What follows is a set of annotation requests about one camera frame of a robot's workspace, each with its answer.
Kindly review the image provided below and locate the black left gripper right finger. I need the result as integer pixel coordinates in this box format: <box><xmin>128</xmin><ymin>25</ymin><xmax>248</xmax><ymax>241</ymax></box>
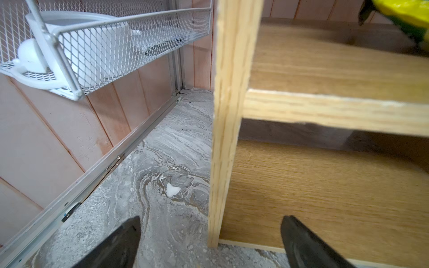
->
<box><xmin>280</xmin><ymin>216</ymin><xmax>354</xmax><ymax>268</ymax></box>

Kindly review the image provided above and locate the wooden shelf unit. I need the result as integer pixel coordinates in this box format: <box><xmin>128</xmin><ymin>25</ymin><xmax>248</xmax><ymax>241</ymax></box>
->
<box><xmin>208</xmin><ymin>1</ymin><xmax>429</xmax><ymax>268</ymax></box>

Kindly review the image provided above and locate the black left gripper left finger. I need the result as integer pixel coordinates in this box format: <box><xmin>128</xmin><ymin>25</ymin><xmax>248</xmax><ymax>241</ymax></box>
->
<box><xmin>73</xmin><ymin>216</ymin><xmax>141</xmax><ymax>268</ymax></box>

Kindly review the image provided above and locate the white cup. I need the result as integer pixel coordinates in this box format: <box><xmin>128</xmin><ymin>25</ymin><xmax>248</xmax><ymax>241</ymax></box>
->
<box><xmin>12</xmin><ymin>11</ymin><xmax>139</xmax><ymax>90</ymax></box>

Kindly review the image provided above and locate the white wire mesh rack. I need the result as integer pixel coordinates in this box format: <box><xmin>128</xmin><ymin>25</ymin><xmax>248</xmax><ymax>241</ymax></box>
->
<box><xmin>1</xmin><ymin>1</ymin><xmax>213</xmax><ymax>101</ymax></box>

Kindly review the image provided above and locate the yellow green fertilizer bag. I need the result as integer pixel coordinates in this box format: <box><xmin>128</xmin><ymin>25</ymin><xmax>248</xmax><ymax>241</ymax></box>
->
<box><xmin>357</xmin><ymin>0</ymin><xmax>429</xmax><ymax>52</ymax></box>

